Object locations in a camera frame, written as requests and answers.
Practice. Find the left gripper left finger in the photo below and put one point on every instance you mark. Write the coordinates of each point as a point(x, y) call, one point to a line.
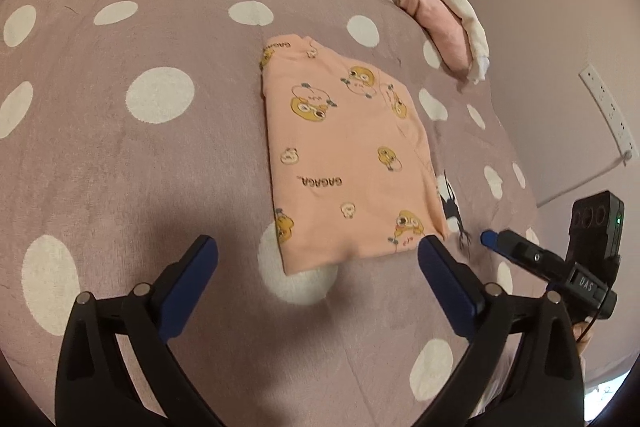
point(93, 386)

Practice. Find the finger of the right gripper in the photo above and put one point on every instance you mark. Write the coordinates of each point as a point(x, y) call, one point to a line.
point(515, 248)

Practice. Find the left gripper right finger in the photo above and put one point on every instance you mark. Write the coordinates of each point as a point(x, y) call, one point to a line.
point(544, 387)

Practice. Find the pink duck print shirt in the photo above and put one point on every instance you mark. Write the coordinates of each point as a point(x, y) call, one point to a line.
point(351, 166)

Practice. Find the folded pink garment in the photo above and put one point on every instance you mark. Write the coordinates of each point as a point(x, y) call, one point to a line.
point(445, 29)

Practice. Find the mauve polka dot blanket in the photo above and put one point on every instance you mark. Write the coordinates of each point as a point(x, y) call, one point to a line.
point(131, 127)

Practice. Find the folded white garment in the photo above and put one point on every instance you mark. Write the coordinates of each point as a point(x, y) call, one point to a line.
point(477, 39)

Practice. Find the black camera box right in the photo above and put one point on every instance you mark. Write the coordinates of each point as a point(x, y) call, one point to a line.
point(595, 232)

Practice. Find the white wall power strip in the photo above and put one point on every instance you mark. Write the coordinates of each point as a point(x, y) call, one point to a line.
point(611, 113)

